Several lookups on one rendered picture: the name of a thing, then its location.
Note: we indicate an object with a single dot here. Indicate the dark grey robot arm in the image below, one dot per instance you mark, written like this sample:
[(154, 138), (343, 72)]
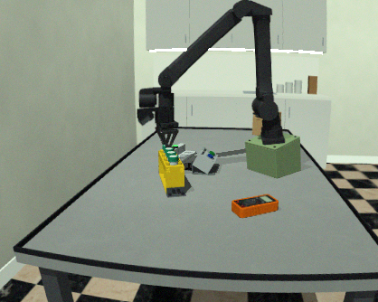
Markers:
[(263, 104)]

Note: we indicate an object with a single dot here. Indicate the black table edge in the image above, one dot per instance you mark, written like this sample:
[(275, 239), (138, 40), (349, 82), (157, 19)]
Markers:
[(190, 273)]

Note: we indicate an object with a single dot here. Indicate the pale grey key housing panel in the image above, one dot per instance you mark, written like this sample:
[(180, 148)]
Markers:
[(203, 163)]

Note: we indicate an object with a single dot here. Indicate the yellow tube rack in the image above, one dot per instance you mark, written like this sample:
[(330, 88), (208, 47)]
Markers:
[(173, 175)]

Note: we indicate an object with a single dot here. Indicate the orange multimeter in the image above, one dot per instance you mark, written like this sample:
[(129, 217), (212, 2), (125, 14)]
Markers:
[(255, 205)]

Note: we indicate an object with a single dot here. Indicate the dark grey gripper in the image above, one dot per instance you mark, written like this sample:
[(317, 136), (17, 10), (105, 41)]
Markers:
[(162, 128)]

